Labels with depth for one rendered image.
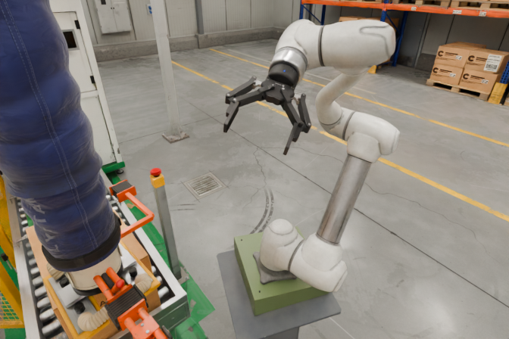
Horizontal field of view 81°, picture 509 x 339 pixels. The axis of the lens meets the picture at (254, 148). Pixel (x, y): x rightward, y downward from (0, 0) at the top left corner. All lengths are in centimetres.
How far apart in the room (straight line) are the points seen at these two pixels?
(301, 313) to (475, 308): 166
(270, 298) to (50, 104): 114
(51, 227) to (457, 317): 257
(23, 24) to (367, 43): 74
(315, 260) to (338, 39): 88
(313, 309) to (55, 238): 111
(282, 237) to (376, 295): 146
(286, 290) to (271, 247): 23
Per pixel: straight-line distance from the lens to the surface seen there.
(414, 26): 931
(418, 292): 281
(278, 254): 137
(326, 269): 132
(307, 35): 80
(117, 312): 106
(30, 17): 82
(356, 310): 255
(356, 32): 77
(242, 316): 155
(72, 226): 101
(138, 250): 160
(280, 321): 154
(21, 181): 95
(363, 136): 123
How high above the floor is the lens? 208
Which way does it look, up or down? 30 degrees down
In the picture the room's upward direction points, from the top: straight up
